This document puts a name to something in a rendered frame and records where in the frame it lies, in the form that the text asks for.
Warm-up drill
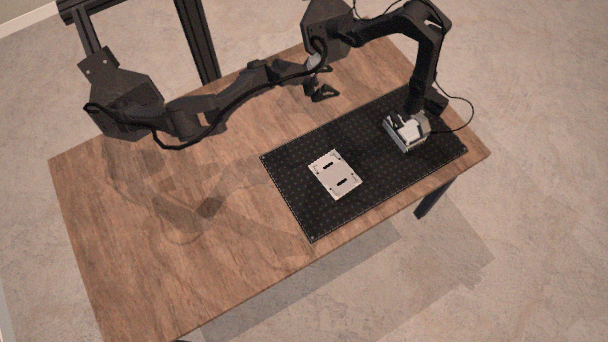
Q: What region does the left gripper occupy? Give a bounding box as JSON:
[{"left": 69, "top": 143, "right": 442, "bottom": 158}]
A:
[{"left": 389, "top": 99, "right": 431, "bottom": 134}]

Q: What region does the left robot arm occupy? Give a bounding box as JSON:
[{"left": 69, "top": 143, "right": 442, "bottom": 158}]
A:
[{"left": 307, "top": 0, "right": 452, "bottom": 118}]

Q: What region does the white flat plate with slots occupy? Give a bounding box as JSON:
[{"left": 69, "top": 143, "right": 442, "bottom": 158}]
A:
[{"left": 308, "top": 149, "right": 362, "bottom": 201}]

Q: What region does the white well plate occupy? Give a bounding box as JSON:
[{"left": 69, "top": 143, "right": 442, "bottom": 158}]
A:
[{"left": 397, "top": 115, "right": 420, "bottom": 144}]

